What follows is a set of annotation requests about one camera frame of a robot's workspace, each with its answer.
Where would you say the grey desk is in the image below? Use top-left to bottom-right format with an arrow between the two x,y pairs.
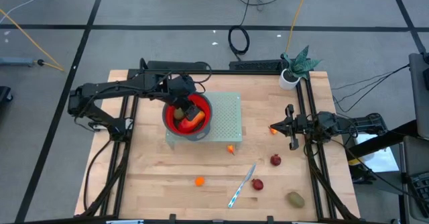
408,52 -> 429,140

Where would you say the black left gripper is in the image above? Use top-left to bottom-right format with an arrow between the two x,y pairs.
164,74 -> 201,122

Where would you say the knife with white teal handle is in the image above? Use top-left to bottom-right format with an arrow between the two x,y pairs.
227,162 -> 258,209

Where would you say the black power strip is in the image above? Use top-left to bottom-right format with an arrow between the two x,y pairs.
229,59 -> 286,72

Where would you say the coiled black floor cable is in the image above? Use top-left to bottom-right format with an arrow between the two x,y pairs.
227,25 -> 251,57

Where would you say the black keyboard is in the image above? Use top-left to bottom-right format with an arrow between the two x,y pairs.
409,170 -> 429,209

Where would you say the snake plant in white pot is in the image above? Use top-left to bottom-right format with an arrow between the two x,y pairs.
278,44 -> 323,91

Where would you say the black aluminium rig frame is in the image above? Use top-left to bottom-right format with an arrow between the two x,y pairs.
74,58 -> 362,224

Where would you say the red collapsible bowl grey rim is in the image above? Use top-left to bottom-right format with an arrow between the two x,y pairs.
162,93 -> 213,142

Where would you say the green perforated metal riser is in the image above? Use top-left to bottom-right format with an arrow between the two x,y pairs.
165,91 -> 243,150

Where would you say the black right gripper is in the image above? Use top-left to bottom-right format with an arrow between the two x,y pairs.
270,103 -> 316,151

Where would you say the yellow hanging cable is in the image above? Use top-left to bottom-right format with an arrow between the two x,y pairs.
284,0 -> 312,54

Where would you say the white sheet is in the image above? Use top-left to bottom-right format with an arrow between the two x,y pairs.
354,132 -> 400,174

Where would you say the grey table foot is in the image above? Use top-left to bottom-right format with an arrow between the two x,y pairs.
0,56 -> 36,68

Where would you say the yellow floor cable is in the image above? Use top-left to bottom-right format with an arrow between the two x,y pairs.
0,8 -> 66,72

